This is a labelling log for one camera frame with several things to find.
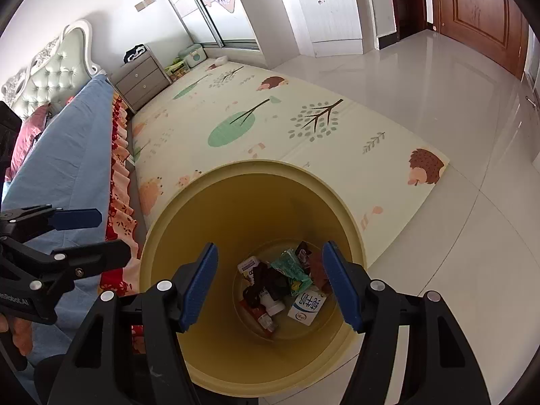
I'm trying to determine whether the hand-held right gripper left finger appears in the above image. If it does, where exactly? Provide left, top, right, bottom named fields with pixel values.
left=46, top=242, right=219, bottom=405

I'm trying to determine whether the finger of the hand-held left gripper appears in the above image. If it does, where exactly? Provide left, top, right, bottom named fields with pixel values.
left=38, top=240, right=132, bottom=280
left=0, top=205, right=103, bottom=241

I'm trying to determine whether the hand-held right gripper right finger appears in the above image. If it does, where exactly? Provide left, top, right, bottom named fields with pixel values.
left=322, top=240, right=492, bottom=405

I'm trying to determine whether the white milk carton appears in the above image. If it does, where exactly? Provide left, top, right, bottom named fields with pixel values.
left=288, top=285, right=326, bottom=326

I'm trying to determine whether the green snack packet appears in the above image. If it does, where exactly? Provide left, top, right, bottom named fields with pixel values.
left=270, top=250, right=313, bottom=297

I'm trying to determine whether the dark red cloth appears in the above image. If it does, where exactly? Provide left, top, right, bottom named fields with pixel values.
left=244, top=262, right=293, bottom=309

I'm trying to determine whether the red snack packet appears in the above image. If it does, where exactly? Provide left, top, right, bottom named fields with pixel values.
left=240, top=299, right=278, bottom=335

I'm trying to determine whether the yellow trash bin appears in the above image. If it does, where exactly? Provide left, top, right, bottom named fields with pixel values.
left=139, top=159, right=367, bottom=397

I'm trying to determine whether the person's left hand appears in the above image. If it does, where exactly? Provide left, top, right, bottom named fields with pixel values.
left=0, top=314, right=33, bottom=357

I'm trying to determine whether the red floral bed skirt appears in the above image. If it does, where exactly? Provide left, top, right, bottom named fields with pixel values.
left=97, top=93, right=148, bottom=355

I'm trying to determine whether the bed with blue sheet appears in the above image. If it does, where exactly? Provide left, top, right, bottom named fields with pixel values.
left=0, top=74, right=146, bottom=389

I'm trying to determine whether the pink pillow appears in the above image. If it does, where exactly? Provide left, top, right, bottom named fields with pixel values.
left=8, top=103, right=55, bottom=178

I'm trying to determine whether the printed play mat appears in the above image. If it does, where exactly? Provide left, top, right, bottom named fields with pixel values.
left=127, top=61, right=451, bottom=271

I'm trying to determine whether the green tufted headboard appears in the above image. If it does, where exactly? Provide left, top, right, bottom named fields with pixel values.
left=0, top=19, right=106, bottom=112

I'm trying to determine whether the grey nightstand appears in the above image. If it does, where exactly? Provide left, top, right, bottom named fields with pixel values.
left=110, top=44, right=173, bottom=112

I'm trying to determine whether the black cloth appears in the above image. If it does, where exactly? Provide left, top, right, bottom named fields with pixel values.
left=124, top=43, right=148, bottom=63

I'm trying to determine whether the yellow green toy box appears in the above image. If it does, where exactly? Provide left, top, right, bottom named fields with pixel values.
left=164, top=60, right=188, bottom=81

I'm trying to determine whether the green storage box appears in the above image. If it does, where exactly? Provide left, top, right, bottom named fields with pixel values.
left=178, top=44, right=207, bottom=68

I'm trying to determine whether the white sliding door wardrobe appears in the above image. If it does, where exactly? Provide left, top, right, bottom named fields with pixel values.
left=150, top=0, right=271, bottom=51

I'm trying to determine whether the white cabinet with stickers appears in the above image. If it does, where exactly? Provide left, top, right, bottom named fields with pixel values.
left=257, top=0, right=380, bottom=56

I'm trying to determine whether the brown wooden door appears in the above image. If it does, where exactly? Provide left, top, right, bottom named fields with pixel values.
left=430, top=0, right=530, bottom=79

